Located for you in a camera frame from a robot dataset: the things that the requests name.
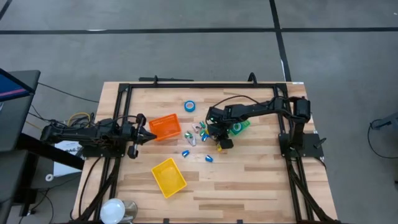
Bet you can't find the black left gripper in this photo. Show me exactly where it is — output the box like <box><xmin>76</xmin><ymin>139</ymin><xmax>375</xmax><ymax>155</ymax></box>
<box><xmin>126</xmin><ymin>113</ymin><xmax>157</xmax><ymax>160</ymax></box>

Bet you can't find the orange plastic basket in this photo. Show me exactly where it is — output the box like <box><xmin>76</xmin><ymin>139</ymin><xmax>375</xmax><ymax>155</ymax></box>
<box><xmin>148</xmin><ymin>113</ymin><xmax>182</xmax><ymax>142</ymax></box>

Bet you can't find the green plastic basket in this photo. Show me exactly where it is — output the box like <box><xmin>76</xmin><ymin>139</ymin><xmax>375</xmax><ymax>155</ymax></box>
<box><xmin>228</xmin><ymin>119</ymin><xmax>251</xmax><ymax>136</ymax></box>

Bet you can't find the yellow plastic basket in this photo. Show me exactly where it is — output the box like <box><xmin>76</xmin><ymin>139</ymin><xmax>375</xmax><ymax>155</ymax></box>
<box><xmin>150</xmin><ymin>157</ymin><xmax>188</xmax><ymax>199</ymax></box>

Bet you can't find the black flat bar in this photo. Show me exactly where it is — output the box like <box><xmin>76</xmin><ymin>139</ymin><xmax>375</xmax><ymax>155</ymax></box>
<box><xmin>138</xmin><ymin>77</ymin><xmax>195</xmax><ymax>82</ymax></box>

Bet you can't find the white paper bag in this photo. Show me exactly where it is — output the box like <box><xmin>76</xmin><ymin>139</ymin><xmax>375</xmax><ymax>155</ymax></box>
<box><xmin>52</xmin><ymin>140</ymin><xmax>85</xmax><ymax>177</ymax></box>

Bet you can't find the black equipment cart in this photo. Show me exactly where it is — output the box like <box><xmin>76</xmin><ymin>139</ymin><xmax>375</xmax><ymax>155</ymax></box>
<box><xmin>0</xmin><ymin>70</ymin><xmax>85</xmax><ymax>224</ymax></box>

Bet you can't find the monitor with blue screen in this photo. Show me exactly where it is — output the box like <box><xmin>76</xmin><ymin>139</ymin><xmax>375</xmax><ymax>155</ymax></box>
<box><xmin>0</xmin><ymin>67</ymin><xmax>35</xmax><ymax>103</ymax></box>

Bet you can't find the grey stand leg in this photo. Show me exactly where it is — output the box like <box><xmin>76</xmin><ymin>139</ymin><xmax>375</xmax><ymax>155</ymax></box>
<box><xmin>371</xmin><ymin>111</ymin><xmax>398</xmax><ymax>130</ymax></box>

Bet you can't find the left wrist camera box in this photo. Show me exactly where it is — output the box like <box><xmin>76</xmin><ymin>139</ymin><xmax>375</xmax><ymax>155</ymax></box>
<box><xmin>120</xmin><ymin>121</ymin><xmax>135</xmax><ymax>134</ymax></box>

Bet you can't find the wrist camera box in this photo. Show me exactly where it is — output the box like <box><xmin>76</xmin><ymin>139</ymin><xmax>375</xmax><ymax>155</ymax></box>
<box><xmin>120</xmin><ymin>121</ymin><xmax>135</xmax><ymax>134</ymax></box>
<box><xmin>207</xmin><ymin>106</ymin><xmax>226</xmax><ymax>124</ymax></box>

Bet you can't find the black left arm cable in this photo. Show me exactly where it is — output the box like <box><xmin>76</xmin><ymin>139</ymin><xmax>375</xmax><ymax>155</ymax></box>
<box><xmin>105</xmin><ymin>114</ymin><xmax>141</xmax><ymax>125</ymax></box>

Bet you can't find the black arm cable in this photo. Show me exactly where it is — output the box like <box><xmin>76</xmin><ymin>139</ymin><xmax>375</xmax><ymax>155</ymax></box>
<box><xmin>105</xmin><ymin>114</ymin><xmax>141</xmax><ymax>125</ymax></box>
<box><xmin>213</xmin><ymin>95</ymin><xmax>274</xmax><ymax>110</ymax></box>

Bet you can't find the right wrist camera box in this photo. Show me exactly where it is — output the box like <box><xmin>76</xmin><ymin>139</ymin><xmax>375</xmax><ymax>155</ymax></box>
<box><xmin>207</xmin><ymin>106</ymin><xmax>226</xmax><ymax>124</ymax></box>

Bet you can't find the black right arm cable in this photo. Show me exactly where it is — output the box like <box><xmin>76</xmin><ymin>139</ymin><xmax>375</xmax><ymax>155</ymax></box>
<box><xmin>213</xmin><ymin>95</ymin><xmax>274</xmax><ymax>110</ymax></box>

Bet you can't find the yellow floor cable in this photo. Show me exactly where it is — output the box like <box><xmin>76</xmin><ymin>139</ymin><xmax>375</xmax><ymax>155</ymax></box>
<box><xmin>67</xmin><ymin>111</ymin><xmax>91</xmax><ymax>127</ymax></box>

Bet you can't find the black floor cable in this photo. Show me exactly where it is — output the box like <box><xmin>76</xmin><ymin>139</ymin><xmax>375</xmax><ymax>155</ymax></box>
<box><xmin>367</xmin><ymin>118</ymin><xmax>398</xmax><ymax>160</ymax></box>
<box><xmin>37</xmin><ymin>82</ymin><xmax>100</xmax><ymax>103</ymax></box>

